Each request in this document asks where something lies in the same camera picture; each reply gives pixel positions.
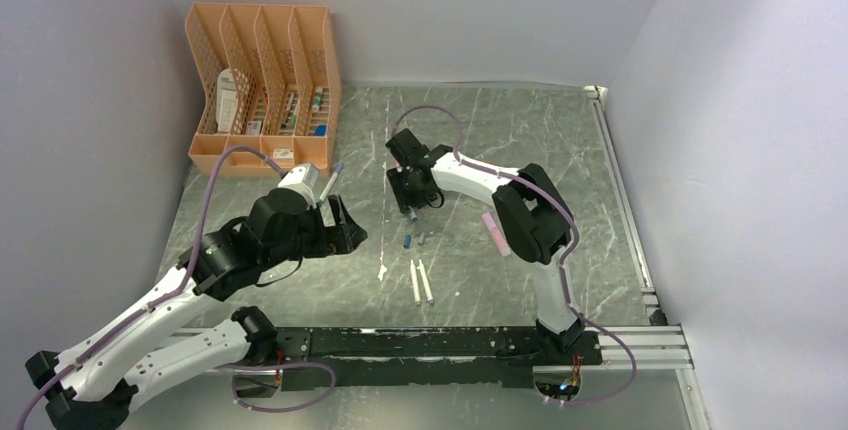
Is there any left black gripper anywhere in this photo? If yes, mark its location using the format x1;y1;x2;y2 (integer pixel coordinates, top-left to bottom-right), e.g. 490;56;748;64
263;192;367;269

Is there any white pen orange tip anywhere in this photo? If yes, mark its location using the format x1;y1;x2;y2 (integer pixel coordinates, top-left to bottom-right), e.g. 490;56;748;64
409;259;422;307

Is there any white pen grey cap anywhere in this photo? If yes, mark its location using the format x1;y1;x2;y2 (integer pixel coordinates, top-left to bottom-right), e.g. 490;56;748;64
417;259;435;306

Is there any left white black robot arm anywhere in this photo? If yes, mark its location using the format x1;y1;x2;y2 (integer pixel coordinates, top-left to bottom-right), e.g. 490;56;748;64
26;184;367;429

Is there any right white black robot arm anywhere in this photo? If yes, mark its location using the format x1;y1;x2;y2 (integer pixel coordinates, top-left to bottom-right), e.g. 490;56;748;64
386;142;585;364

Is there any white pen blue cap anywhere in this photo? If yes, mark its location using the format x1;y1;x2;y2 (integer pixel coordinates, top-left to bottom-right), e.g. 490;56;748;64
317;163;344;206

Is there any purple pink highlighter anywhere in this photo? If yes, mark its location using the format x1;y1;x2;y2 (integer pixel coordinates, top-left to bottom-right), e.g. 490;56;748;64
482;212;511;257

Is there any orange plastic file organizer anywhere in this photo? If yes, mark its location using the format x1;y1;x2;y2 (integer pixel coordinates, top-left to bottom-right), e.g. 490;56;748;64
185;3;343;177

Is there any white paper packet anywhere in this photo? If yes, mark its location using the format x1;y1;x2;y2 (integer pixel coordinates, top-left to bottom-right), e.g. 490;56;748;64
215;68;238;134

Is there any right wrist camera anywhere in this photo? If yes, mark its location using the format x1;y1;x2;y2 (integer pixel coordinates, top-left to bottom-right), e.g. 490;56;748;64
385;128;428;167

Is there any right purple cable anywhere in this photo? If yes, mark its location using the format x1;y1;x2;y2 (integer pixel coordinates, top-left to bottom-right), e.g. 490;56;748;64
390;105;639;408

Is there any black base frame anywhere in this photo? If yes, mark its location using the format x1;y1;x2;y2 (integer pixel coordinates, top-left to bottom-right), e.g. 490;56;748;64
239;326;603;391

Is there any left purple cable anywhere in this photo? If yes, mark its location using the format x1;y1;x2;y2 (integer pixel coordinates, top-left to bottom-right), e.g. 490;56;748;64
14;145;287;430

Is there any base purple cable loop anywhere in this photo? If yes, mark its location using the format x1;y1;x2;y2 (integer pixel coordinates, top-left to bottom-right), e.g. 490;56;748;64
231;360;339;414

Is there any aluminium rail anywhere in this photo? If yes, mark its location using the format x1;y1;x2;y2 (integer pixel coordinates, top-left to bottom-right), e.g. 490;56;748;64
584;85;693;371

